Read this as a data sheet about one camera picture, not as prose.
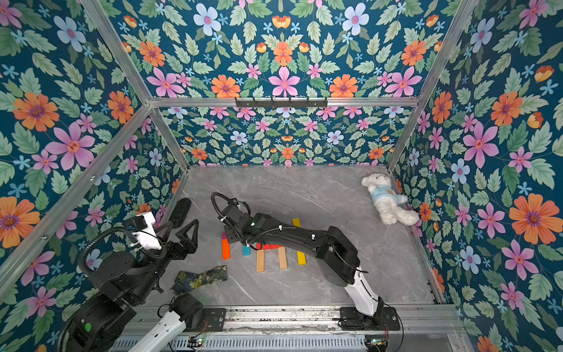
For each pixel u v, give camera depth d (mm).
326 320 750
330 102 922
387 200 956
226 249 903
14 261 494
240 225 616
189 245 524
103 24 708
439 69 803
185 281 795
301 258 863
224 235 944
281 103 913
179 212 983
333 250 546
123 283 397
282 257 876
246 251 893
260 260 861
